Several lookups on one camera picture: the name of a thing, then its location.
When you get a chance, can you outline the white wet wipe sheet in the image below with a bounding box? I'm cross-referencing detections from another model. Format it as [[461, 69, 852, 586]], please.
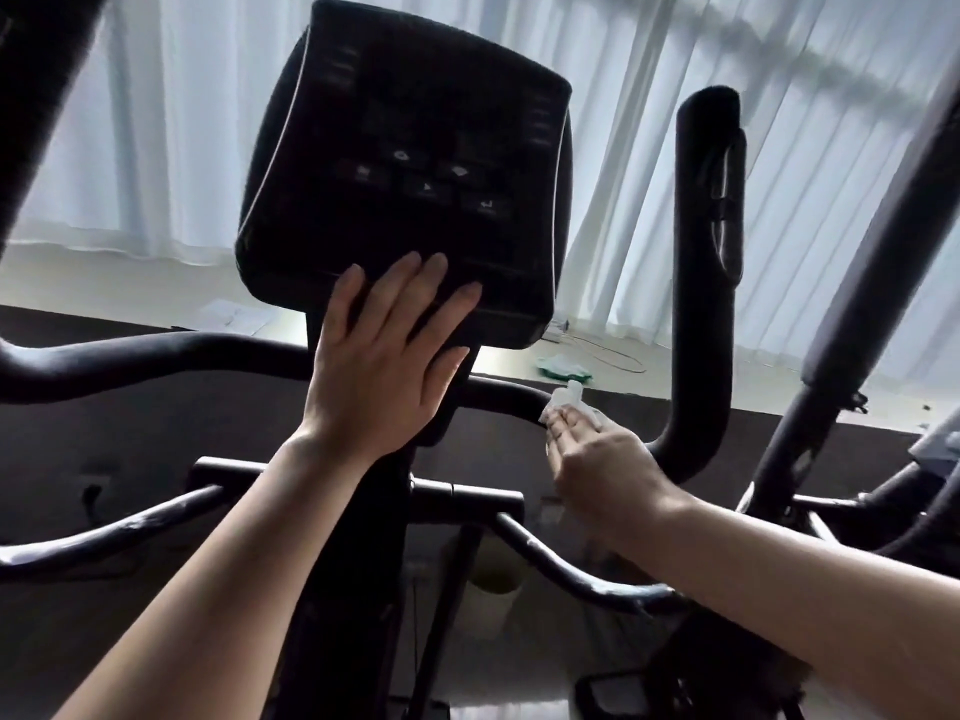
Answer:
[[537, 382, 602, 432]]

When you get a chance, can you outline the person's right hand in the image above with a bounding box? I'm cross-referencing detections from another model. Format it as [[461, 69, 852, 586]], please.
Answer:
[[543, 400, 692, 541]]

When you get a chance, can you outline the person's left forearm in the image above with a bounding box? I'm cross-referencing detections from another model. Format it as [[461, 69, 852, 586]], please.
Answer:
[[57, 427, 384, 720]]

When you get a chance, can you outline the white wall socket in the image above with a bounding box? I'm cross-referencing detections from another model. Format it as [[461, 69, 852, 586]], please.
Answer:
[[75, 472, 114, 511]]

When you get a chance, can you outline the white flat paper sheet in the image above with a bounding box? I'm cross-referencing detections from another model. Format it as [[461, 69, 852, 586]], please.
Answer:
[[180, 298, 279, 336]]

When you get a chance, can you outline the white curtain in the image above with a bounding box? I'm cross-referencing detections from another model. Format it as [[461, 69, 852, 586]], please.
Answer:
[[15, 0, 960, 391]]

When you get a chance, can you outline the person's left hand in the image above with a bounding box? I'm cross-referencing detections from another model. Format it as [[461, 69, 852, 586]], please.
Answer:
[[295, 251, 485, 466]]

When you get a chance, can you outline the person's right forearm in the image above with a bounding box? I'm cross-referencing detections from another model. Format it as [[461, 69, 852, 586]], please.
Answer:
[[630, 487, 960, 720]]

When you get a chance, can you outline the white green wet wipes pack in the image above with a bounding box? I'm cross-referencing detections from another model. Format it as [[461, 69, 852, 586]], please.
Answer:
[[540, 358, 596, 387]]

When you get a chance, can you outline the white trash bin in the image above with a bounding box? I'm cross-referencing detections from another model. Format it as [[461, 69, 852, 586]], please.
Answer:
[[450, 524, 530, 642]]

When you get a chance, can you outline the grey cable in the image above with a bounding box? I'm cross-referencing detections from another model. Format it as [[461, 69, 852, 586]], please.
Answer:
[[558, 325, 650, 375]]

